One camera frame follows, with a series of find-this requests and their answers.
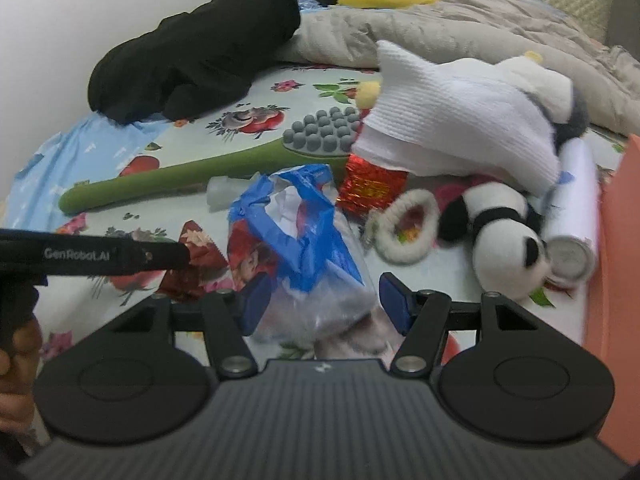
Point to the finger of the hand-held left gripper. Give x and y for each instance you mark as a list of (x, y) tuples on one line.
[(170, 258)]

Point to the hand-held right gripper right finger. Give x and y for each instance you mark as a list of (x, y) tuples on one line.
[(392, 300)]

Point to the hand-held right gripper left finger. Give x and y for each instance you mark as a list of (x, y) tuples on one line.
[(257, 300)]

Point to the white fuzzy scrunchie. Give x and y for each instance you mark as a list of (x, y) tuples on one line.
[(385, 246)]

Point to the blue plastic bag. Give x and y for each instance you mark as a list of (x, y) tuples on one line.
[(310, 240)]

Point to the panda plush toy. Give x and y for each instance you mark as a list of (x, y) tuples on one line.
[(500, 255)]

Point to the white knit cloth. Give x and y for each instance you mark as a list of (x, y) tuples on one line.
[(450, 120)]

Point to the orange cardboard box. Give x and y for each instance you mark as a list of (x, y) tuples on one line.
[(620, 260)]

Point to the person's left hand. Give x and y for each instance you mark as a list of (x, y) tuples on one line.
[(17, 390)]

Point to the red-brown foil wrapper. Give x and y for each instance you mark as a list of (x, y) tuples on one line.
[(202, 242)]

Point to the green massage hammer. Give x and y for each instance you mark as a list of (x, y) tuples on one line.
[(175, 180)]

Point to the translucent plastic cup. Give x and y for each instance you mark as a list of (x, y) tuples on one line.
[(220, 192)]

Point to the light blue plastic sheet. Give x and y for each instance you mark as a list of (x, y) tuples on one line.
[(75, 150)]

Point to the red foil packet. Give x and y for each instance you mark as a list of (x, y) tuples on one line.
[(370, 185)]

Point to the pink foil wrapper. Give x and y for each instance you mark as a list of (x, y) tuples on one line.
[(445, 192)]

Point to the floral bed sheet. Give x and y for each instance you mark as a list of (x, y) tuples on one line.
[(280, 105)]

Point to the white spray can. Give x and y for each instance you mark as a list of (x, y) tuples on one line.
[(575, 200)]

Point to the black clothing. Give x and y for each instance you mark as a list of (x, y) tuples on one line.
[(200, 50)]

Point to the grey penguin plush toy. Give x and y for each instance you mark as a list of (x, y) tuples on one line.
[(540, 85)]

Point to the grey quilt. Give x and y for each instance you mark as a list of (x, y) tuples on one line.
[(450, 25)]

